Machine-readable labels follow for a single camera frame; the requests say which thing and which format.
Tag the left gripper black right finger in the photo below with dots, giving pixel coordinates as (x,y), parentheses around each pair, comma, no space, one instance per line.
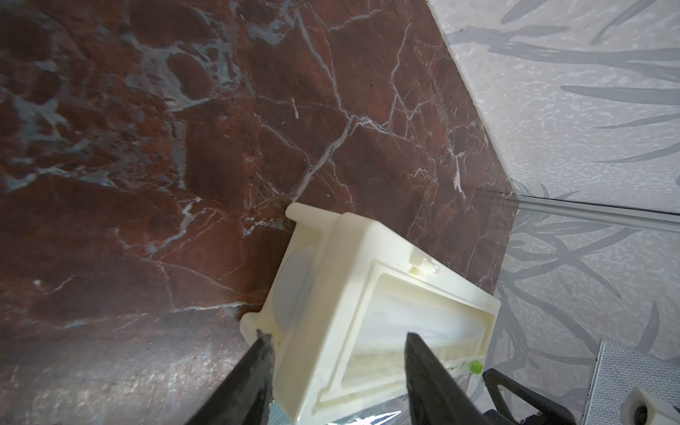
(434,397)

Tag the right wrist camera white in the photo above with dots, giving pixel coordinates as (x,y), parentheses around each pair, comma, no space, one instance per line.
(642,408)

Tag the white plastic wrap dispenser box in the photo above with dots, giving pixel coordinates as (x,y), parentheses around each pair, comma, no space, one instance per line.
(346,295)

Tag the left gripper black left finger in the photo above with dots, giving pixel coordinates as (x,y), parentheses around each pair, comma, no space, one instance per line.
(246,394)

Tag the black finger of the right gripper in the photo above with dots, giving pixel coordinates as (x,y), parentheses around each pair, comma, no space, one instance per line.
(548,411)

